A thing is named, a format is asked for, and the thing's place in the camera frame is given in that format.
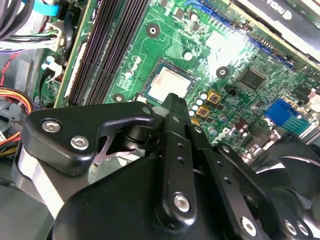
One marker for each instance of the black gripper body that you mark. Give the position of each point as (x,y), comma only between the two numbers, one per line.
(112,205)

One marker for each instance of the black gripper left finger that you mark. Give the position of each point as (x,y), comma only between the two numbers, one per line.
(62,138)

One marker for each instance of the silver CPU green edge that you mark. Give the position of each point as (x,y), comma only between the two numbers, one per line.
(170,82)

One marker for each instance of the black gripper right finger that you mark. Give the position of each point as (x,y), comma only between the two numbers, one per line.
(225,175)

